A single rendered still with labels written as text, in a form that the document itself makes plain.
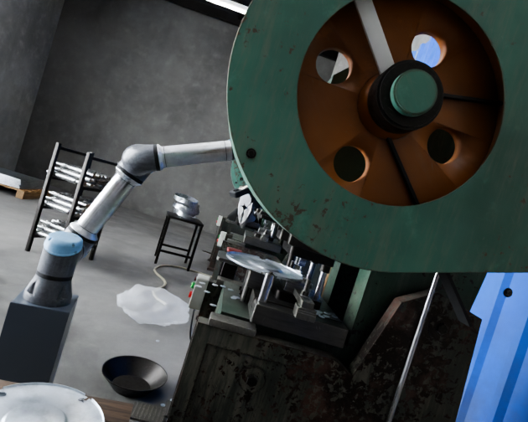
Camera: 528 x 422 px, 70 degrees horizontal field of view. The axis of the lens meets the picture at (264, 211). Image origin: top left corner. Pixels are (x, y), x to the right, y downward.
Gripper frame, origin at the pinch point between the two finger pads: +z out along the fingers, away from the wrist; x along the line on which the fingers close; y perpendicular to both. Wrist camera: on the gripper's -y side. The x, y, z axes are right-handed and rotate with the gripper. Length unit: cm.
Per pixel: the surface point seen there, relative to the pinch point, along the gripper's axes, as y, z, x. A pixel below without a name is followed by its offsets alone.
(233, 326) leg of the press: -30, 21, -45
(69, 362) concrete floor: -40, 86, 49
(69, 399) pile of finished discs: -67, 43, -34
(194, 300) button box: -13.2, 33.7, 0.6
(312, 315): -11, 14, -56
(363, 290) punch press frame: 6, 4, -60
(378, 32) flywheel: -26, -62, -64
